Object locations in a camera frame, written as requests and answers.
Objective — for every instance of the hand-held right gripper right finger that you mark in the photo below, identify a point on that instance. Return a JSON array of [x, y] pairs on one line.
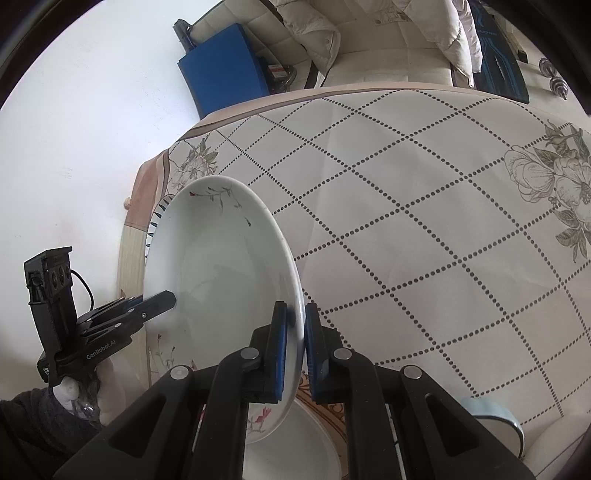
[[314, 364]]

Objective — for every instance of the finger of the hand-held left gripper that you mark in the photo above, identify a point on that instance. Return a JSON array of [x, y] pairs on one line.
[[124, 303], [157, 304]]

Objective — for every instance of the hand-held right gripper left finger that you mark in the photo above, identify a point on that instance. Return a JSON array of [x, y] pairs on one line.
[[280, 355]]

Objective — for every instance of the white floral plate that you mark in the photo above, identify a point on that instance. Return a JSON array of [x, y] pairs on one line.
[[221, 277]]

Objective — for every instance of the white plate blue pattern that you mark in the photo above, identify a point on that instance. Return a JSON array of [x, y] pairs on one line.
[[156, 221]]

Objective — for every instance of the white bowl blue band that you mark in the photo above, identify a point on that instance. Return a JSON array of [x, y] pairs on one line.
[[494, 410]]

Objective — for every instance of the person's left forearm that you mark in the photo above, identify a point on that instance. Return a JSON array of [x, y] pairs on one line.
[[32, 429]]

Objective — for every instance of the person's left hand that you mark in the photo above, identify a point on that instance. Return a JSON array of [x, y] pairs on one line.
[[111, 392]]

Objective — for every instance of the printed tablecloth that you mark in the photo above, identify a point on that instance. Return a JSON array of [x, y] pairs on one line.
[[415, 230]]

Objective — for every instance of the red white label box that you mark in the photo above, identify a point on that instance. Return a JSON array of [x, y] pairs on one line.
[[278, 73]]

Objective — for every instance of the white puffer jacket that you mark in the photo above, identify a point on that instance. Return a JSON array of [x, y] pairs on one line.
[[309, 32]]

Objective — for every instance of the beige sofa with cushions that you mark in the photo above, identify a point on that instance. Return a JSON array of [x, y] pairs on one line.
[[392, 60]]

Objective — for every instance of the metal dumbbell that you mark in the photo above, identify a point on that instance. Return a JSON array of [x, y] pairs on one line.
[[556, 81]]

